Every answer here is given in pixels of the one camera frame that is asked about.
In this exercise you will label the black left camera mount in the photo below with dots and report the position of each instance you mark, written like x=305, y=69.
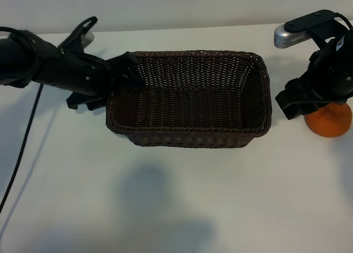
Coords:
x=74, y=35

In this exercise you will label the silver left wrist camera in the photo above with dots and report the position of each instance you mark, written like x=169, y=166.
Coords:
x=88, y=39

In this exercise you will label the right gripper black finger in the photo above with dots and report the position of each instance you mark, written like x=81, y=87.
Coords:
x=306, y=109

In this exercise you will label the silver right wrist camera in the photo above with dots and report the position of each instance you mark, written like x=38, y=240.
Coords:
x=286, y=38

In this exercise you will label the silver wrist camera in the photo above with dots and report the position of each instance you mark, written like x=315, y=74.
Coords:
x=286, y=38
x=88, y=39

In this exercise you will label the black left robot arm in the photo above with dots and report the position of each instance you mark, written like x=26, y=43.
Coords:
x=13, y=60

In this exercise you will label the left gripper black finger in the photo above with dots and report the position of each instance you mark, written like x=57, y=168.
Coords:
x=124, y=62
x=127, y=80

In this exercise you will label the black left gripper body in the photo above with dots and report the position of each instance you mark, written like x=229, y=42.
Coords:
x=74, y=71

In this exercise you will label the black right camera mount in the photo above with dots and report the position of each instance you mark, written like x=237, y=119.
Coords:
x=311, y=18

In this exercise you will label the dark brown wicker basket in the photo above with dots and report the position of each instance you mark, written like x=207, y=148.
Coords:
x=193, y=109

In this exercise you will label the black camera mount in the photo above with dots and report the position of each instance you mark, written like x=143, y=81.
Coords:
x=74, y=35
x=311, y=18

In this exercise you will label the orange fruit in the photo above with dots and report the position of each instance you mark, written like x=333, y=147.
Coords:
x=328, y=124

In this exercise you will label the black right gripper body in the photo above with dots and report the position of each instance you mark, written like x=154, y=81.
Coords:
x=328, y=79

